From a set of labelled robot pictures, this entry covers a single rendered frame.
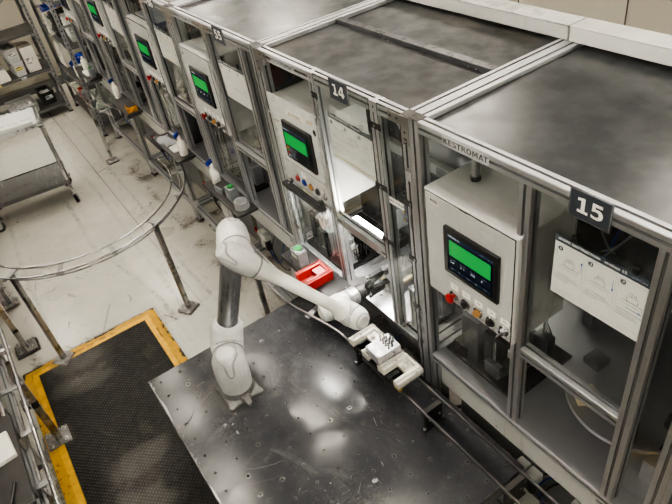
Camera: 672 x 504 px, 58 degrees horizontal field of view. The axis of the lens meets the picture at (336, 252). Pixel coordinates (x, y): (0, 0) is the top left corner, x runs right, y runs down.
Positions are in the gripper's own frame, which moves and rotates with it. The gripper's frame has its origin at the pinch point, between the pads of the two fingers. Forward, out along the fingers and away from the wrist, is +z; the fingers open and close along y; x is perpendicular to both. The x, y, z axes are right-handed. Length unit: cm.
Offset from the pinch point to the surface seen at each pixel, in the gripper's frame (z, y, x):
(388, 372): -31, -17, -35
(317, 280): -26.6, -4.8, 26.4
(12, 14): -38, 5, 750
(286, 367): -60, -32, 12
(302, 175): -15, 45, 43
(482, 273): -17, 60, -78
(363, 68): 5, 101, 9
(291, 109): -15, 81, 40
